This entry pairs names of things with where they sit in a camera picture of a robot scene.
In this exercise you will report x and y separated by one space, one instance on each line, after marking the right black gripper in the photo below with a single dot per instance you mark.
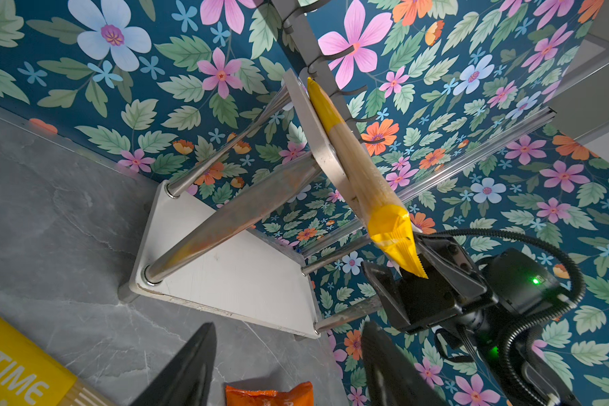
452 290

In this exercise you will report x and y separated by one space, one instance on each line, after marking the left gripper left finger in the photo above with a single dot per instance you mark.
186 379

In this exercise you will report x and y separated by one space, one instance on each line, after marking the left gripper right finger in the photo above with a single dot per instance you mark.
391 378

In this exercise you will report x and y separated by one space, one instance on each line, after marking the yellow spaghetti package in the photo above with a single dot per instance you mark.
29 376
386 219

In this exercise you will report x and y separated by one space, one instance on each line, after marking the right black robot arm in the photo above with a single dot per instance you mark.
493 308

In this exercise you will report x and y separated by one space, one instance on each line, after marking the orange macaroni bag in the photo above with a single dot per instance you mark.
302 395

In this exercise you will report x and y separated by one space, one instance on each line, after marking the white two-tier shelf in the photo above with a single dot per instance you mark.
213 260

